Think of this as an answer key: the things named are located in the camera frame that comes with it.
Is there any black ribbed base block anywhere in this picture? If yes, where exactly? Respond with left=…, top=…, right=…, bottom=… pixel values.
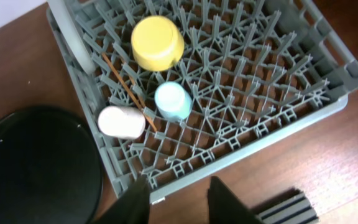
left=251, top=188, right=320, bottom=224

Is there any round black serving tray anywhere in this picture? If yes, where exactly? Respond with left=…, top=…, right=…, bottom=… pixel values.
left=0, top=106, right=103, bottom=223

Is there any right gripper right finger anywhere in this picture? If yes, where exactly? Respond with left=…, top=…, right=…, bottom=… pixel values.
left=207, top=176, right=263, bottom=224

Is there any pink plastic cup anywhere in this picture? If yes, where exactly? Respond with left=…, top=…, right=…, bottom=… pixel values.
left=98, top=106, right=145, bottom=139

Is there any blue plastic cup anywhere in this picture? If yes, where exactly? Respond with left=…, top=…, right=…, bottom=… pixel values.
left=154, top=82, right=192, bottom=121

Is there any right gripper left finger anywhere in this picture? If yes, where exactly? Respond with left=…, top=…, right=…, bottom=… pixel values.
left=94, top=176, right=150, bottom=224

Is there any grey dishwasher rack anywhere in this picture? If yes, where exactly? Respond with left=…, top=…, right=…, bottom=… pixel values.
left=47, top=0, right=358, bottom=202

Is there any yellow plastic bowl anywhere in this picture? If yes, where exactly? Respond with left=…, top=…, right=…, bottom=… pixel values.
left=131, top=16, right=185, bottom=72

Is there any grey round plate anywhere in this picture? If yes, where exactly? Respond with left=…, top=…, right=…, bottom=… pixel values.
left=47, top=0, right=96, bottom=75

